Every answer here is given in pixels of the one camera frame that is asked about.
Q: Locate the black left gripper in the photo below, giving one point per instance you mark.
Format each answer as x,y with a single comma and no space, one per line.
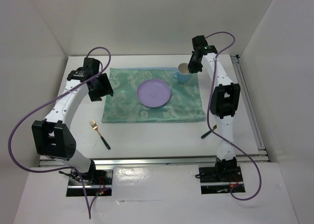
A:
106,89

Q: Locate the gold fork green handle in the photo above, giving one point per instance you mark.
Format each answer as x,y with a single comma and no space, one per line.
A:
95,128

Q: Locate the front aluminium rail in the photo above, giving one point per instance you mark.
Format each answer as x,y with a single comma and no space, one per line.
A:
157,161

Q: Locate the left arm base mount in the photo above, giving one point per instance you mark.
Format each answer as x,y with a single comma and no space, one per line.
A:
101,185

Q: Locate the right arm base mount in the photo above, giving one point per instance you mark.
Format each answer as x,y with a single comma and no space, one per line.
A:
211,184

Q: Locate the right side aluminium rail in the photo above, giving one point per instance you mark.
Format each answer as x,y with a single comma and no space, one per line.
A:
235,59

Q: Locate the lilac round plastic plate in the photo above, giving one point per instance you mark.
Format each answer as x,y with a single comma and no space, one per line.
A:
153,93

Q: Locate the teal patterned satin cloth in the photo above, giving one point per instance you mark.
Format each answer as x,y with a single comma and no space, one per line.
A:
184,105

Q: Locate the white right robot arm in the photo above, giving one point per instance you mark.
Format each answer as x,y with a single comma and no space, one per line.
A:
223,104

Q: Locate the blue cup white inside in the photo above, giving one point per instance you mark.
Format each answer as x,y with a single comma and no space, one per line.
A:
182,74

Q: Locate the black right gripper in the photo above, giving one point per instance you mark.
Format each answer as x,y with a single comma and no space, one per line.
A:
192,66

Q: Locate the aluminium rail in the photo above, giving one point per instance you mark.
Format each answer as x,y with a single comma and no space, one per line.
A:
157,161
235,59

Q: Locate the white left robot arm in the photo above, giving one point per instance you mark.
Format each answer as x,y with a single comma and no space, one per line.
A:
52,135

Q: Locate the gold knife green handle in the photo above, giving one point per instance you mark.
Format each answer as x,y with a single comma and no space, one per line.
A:
209,132

